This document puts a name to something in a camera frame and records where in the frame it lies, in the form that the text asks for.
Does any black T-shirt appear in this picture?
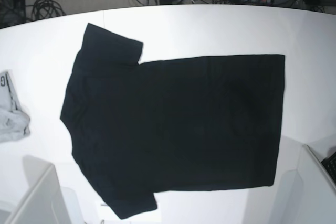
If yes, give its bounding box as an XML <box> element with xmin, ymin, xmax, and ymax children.
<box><xmin>60</xmin><ymin>24</ymin><xmax>285</xmax><ymax>219</ymax></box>

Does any grey folded garment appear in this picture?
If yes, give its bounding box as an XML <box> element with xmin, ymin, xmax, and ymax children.
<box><xmin>1</xmin><ymin>71</ymin><xmax>30</xmax><ymax>143</ymax></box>

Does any white box left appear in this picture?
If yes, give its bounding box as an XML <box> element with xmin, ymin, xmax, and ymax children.
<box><xmin>5</xmin><ymin>163</ymin><xmax>72</xmax><ymax>224</ymax></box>

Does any white box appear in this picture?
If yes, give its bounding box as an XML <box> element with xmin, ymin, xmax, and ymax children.
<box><xmin>5</xmin><ymin>163</ymin><xmax>72</xmax><ymax>224</ymax></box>
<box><xmin>281</xmin><ymin>145</ymin><xmax>335</xmax><ymax>224</ymax></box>

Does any white box right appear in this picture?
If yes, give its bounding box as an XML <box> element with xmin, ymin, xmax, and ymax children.
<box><xmin>281</xmin><ymin>145</ymin><xmax>335</xmax><ymax>224</ymax></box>

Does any black keyboard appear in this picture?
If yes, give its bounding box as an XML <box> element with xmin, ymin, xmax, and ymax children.
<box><xmin>322</xmin><ymin>153</ymin><xmax>336</xmax><ymax>184</ymax></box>

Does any coiled black cable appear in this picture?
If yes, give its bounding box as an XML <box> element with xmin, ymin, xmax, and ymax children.
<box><xmin>31</xmin><ymin>0</ymin><xmax>67</xmax><ymax>20</ymax></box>

